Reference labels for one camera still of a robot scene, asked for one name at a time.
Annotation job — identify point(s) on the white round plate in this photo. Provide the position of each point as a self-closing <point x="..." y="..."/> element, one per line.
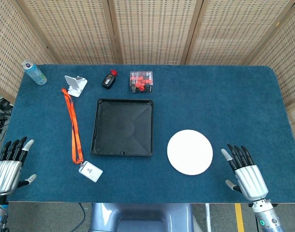
<point x="189" y="152"/>

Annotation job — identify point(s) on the clear box with red pieces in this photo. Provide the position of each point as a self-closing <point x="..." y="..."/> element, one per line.
<point x="141" y="82"/>

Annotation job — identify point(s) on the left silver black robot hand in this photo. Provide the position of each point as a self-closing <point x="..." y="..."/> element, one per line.
<point x="6" y="170"/>

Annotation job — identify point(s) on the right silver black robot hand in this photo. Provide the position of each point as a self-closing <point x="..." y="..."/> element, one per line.
<point x="250" y="180"/>

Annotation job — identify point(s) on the white table leg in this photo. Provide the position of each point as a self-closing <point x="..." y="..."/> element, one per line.
<point x="207" y="217"/>

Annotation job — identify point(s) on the white folding phone stand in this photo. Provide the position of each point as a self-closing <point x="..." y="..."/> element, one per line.
<point x="76" y="87"/>

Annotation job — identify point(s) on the blue felt table mat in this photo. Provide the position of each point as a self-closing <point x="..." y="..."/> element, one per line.
<point x="210" y="108"/>

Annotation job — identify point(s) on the white badge card holder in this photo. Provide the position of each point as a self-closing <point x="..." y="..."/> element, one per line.
<point x="90" y="171"/>

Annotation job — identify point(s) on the black bottle with red cap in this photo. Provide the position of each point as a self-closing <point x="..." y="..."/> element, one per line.
<point x="107" y="81"/>

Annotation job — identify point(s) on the woven bamboo screen panel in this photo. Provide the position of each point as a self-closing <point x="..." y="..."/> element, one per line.
<point x="7" y="48"/>
<point x="287" y="60"/>
<point x="229" y="31"/>
<point x="152" y="31"/>
<point x="70" y="31"/>

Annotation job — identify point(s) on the light blue drink can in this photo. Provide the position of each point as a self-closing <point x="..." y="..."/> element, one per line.
<point x="35" y="73"/>

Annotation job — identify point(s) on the blue-grey robot torso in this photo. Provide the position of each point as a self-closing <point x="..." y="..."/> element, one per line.
<point x="142" y="217"/>

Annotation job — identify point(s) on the black square plastic tray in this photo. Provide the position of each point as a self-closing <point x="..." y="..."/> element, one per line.
<point x="122" y="128"/>

